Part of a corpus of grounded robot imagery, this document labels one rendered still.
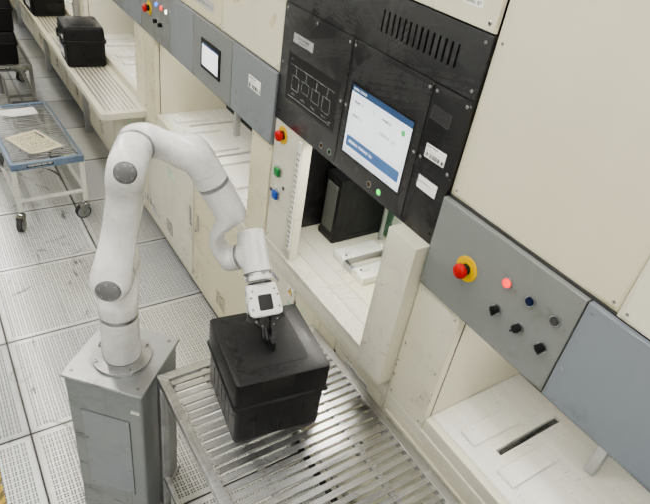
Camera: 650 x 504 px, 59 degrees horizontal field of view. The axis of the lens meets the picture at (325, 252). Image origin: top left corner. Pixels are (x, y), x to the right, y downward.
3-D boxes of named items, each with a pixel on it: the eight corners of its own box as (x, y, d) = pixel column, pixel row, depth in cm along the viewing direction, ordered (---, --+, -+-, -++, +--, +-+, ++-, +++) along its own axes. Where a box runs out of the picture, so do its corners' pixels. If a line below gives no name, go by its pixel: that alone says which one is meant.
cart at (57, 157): (-14, 165, 418) (-27, 102, 390) (62, 155, 445) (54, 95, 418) (18, 235, 357) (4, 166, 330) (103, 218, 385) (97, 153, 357)
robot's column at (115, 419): (82, 507, 225) (58, 374, 182) (119, 449, 248) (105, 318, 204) (149, 528, 222) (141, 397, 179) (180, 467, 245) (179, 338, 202)
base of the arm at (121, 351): (80, 368, 185) (73, 325, 174) (110, 329, 200) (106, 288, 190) (135, 383, 183) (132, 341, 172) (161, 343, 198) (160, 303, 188)
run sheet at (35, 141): (1, 138, 360) (1, 136, 359) (37, 129, 377) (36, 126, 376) (30, 156, 347) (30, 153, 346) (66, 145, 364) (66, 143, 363)
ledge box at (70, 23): (57, 53, 398) (52, 14, 383) (99, 52, 411) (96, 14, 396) (65, 68, 378) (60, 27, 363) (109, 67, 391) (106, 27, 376)
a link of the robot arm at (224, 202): (171, 201, 157) (222, 279, 175) (222, 187, 153) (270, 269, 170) (181, 183, 164) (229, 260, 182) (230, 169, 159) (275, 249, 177)
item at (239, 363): (206, 341, 181) (207, 310, 174) (292, 324, 193) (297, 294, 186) (233, 413, 160) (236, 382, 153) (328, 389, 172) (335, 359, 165)
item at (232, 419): (286, 358, 201) (291, 322, 191) (318, 420, 181) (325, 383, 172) (208, 375, 190) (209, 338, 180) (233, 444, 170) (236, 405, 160)
